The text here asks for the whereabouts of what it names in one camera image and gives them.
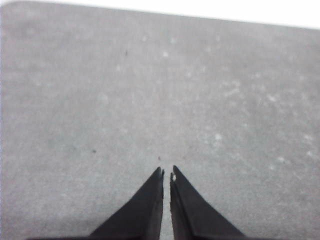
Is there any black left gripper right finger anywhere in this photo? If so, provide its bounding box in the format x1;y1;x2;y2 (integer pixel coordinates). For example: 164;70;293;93
169;164;251;240

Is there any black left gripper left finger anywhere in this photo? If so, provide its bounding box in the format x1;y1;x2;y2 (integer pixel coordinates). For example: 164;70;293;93
87;166;166;240

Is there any grey table cloth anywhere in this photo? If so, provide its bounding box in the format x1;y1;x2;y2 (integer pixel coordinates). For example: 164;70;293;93
0;1;320;240

